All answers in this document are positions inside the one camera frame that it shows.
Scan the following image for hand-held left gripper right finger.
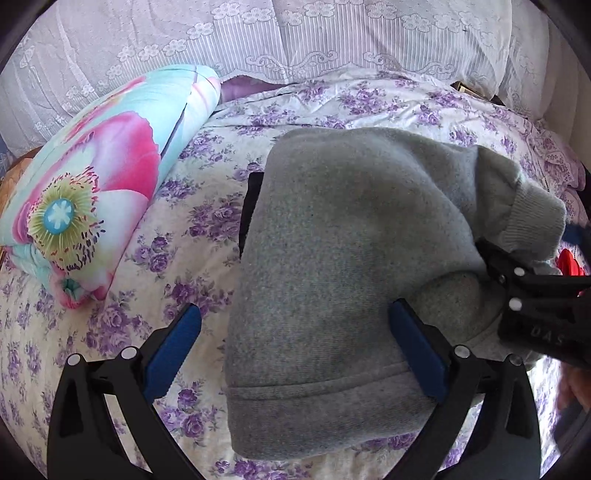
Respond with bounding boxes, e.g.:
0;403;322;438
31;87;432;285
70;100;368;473
383;298;542;480

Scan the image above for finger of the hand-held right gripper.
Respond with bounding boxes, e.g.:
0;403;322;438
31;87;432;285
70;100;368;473
475;237;532;305
564;223;591;252

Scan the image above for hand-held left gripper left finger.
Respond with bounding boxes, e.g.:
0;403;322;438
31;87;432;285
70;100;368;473
46;302;204;480

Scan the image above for grey sweatshirt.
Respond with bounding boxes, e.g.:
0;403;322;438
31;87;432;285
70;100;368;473
224;126;568;461

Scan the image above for person's right forearm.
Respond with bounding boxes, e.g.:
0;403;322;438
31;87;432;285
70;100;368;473
554;362;591;444

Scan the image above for red printed cloth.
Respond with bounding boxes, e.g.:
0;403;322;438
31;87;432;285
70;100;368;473
555;248;591;278

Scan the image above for purple floral bed sheet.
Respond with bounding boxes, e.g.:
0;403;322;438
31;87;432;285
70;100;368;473
0;69;591;480

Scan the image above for teal pink floral quilt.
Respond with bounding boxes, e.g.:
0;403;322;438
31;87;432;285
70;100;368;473
0;65;222;309

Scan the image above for brown wooden headboard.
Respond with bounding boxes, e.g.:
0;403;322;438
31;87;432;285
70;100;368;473
0;150;35;208

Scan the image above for purple pillow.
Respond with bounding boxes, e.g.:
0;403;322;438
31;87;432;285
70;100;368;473
221;76;296;106

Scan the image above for white lace pillow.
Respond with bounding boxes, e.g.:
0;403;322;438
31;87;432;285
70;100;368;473
0;0;575;155

